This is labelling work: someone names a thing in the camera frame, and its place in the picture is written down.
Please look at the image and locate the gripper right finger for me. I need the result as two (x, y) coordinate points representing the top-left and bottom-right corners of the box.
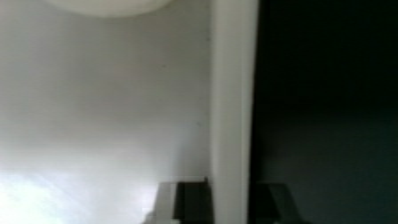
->
(256, 183), (309, 224)

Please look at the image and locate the white square tabletop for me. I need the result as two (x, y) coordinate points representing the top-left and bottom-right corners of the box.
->
(0, 0), (260, 224)

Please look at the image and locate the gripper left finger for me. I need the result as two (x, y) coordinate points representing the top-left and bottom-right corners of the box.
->
(142, 177), (213, 224)

